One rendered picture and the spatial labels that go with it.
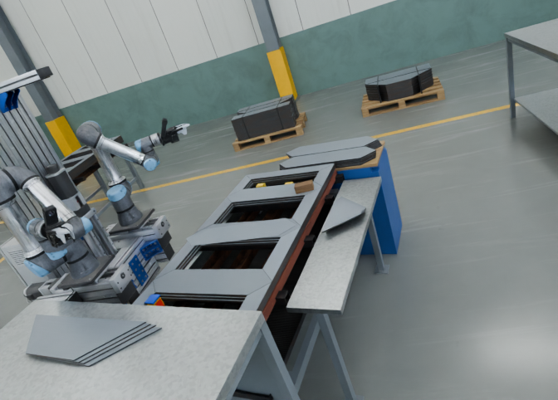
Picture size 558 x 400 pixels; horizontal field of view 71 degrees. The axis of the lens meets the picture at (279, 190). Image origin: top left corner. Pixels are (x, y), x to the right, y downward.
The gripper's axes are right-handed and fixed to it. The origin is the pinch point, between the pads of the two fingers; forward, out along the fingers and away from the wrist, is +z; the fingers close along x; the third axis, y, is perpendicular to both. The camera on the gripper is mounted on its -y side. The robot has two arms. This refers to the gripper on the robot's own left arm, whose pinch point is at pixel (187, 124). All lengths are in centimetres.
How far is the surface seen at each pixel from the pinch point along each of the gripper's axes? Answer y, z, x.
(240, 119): 147, 70, -360
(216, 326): 20, -14, 150
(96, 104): 145, -214, -807
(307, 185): 50, 56, 44
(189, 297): 50, -29, 98
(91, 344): 20, -60, 134
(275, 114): 150, 123, -336
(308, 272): 56, 29, 109
